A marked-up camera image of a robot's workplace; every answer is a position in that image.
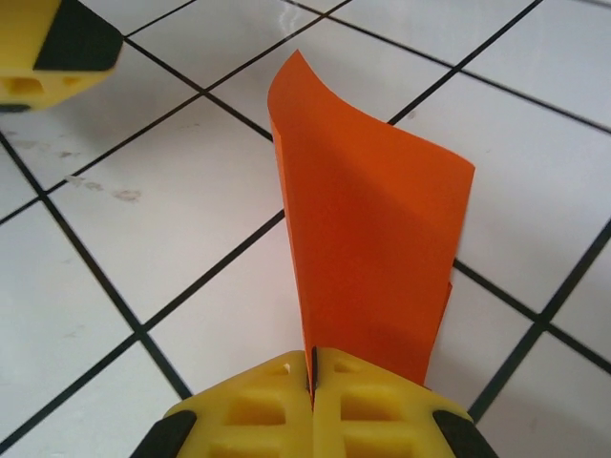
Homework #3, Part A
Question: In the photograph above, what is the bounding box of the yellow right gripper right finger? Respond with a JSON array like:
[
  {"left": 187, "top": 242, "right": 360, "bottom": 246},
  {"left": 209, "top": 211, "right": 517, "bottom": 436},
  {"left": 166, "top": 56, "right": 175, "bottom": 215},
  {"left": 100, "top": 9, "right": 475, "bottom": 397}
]
[{"left": 310, "top": 347, "right": 491, "bottom": 458}]

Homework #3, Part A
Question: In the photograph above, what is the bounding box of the orange paper sheet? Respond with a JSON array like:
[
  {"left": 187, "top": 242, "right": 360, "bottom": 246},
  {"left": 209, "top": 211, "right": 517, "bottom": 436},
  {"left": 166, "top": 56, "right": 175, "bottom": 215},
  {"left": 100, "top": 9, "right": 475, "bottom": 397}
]
[{"left": 265, "top": 49, "right": 476, "bottom": 387}]

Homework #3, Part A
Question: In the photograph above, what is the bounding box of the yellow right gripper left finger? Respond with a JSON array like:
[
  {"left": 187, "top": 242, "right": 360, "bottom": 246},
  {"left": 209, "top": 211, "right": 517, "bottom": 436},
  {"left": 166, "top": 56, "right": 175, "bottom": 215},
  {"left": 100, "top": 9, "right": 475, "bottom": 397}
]
[{"left": 136, "top": 350, "right": 316, "bottom": 458}]

